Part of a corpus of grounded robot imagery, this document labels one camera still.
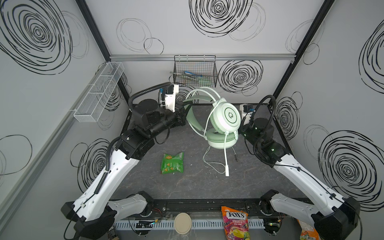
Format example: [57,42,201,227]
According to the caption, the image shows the white wire shelf basket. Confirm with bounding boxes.
[74,62,124,123]

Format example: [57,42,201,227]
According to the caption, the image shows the blue handled tool in basket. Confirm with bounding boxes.
[184,71,202,78]

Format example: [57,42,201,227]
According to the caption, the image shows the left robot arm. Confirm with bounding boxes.
[61,82,187,240]

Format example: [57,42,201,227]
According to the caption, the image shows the aluminium wall rail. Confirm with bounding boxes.
[110,54,296,62]

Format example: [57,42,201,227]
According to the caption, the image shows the black wire basket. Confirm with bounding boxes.
[171,60,218,88]

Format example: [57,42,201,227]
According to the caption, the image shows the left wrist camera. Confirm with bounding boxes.
[158,84,179,113]

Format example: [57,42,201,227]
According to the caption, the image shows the small dark jar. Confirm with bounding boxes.
[108,229,120,240]

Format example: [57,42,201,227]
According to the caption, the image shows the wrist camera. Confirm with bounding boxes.
[158,84,179,113]
[239,104,255,125]

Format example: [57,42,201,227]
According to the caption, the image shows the mint green headphones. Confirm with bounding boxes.
[182,86,242,178]

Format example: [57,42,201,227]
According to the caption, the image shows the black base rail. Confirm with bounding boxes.
[153,199,267,218]

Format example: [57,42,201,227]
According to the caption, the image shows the green item in basket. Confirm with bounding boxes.
[197,77,214,87]

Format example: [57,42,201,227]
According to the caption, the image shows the mint green headphone cable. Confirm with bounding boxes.
[201,101,241,175]

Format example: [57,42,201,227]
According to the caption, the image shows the Fox's fruits candy bag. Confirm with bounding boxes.
[221,206,250,240]

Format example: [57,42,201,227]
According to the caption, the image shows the white slotted cable duct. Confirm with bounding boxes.
[115,219,265,231]

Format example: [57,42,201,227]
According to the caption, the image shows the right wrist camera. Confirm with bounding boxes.
[239,104,255,125]

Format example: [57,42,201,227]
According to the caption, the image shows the round beige lid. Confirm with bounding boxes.
[174,213,192,235]

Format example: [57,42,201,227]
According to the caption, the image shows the orange snack bag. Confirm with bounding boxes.
[297,220,320,240]

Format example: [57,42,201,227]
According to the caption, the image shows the green snack bag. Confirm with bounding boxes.
[161,152,184,175]

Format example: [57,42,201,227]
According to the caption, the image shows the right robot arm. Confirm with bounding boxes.
[239,95,363,240]

